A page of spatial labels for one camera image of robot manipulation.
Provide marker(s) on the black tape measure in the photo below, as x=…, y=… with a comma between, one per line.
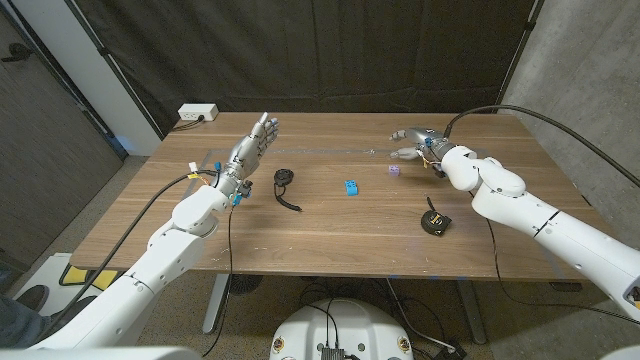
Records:
x=433, y=222

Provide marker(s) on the black backdrop curtain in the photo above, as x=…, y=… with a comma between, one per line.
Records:
x=320, y=50

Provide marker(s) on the black round floor fan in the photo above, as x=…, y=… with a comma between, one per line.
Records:
x=245, y=283

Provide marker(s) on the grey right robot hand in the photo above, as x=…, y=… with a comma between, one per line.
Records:
x=425, y=142

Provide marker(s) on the black power adapter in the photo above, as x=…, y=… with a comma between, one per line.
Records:
x=450, y=351

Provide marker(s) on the black backdrop stand pole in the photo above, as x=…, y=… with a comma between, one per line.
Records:
x=120, y=75
x=515, y=62

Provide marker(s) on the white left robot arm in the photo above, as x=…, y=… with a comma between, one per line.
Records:
x=165, y=250

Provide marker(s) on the blue lego block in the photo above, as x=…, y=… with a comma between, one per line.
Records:
x=351, y=188

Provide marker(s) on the purple lego block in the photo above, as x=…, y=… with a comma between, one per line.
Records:
x=394, y=170

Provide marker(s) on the person leg in jeans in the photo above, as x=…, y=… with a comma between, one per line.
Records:
x=15, y=320

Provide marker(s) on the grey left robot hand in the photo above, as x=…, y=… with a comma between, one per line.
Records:
x=245, y=157

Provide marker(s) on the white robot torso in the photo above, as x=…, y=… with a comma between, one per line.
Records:
x=345, y=325

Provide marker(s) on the grey table leg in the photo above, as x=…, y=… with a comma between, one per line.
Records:
x=472, y=315
x=216, y=305

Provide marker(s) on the white power outlet strip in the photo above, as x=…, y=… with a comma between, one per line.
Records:
x=197, y=111

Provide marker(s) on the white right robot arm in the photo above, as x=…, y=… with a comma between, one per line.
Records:
x=550, y=225

